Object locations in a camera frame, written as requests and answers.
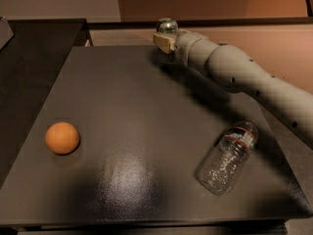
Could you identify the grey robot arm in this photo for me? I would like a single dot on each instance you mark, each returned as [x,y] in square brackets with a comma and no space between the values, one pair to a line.
[235,70]

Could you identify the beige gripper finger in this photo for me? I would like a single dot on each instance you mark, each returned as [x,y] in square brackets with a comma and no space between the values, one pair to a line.
[165,42]

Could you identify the orange fruit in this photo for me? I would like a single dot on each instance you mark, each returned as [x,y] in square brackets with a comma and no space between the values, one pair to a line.
[62,138]

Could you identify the silver green 7up can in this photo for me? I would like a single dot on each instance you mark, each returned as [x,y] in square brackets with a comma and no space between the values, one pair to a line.
[167,26]

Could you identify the clear plastic water bottle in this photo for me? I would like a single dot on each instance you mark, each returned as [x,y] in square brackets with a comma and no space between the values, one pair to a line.
[220,169]

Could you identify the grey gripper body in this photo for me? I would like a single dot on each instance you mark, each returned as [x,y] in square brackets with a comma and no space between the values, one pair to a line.
[181,47]

